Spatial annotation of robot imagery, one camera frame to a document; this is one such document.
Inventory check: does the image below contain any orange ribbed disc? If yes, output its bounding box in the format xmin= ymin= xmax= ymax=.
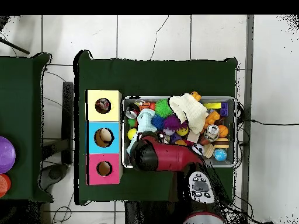
xmin=0 ymin=173 xmax=12 ymax=198

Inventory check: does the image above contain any yellow ball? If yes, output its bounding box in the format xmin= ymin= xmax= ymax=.
xmin=127 ymin=128 xmax=138 ymax=141

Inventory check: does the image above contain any light blue knitted cloth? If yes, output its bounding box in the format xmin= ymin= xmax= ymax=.
xmin=126 ymin=108 xmax=158 ymax=155

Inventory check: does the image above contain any white cloth with coloured dots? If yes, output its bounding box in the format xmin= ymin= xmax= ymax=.
xmin=95 ymin=97 xmax=112 ymax=114

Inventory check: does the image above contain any small soccer ball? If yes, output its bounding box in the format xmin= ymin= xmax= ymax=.
xmin=192 ymin=143 xmax=204 ymax=156

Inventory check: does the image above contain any silver drink can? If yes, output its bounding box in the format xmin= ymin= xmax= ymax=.
xmin=204 ymin=124 xmax=220 ymax=142

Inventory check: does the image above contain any orange toy basketball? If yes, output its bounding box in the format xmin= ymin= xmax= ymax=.
xmin=218 ymin=124 xmax=229 ymax=138

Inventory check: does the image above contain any wooden box with three holes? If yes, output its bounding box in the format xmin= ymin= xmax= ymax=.
xmin=85 ymin=89 xmax=123 ymax=186

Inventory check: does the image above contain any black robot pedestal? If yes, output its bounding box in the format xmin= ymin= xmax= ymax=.
xmin=124 ymin=200 xmax=185 ymax=224

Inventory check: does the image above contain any black cable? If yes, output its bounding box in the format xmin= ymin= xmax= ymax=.
xmin=251 ymin=119 xmax=299 ymax=126

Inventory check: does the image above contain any silver mesh bin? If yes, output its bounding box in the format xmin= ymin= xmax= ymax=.
xmin=120 ymin=95 xmax=237 ymax=169

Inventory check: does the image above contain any black stand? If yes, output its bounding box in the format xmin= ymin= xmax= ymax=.
xmin=38 ymin=81 xmax=75 ymax=191

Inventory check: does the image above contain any cream knitted cloth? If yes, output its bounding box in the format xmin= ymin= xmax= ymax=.
xmin=168 ymin=93 xmax=209 ymax=135

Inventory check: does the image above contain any black rod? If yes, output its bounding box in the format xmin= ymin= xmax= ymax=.
xmin=0 ymin=37 xmax=30 ymax=55

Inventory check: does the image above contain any purple bowl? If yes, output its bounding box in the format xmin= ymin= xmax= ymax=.
xmin=0 ymin=135 xmax=16 ymax=174

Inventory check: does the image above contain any dark green table cloth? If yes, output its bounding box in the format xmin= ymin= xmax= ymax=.
xmin=0 ymin=52 xmax=54 ymax=202
xmin=74 ymin=50 xmax=239 ymax=206

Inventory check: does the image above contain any long orange building block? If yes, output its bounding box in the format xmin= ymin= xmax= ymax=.
xmin=202 ymin=110 xmax=221 ymax=130

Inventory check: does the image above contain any purple spiky toy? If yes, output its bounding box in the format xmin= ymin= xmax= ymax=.
xmin=163 ymin=114 xmax=188 ymax=130

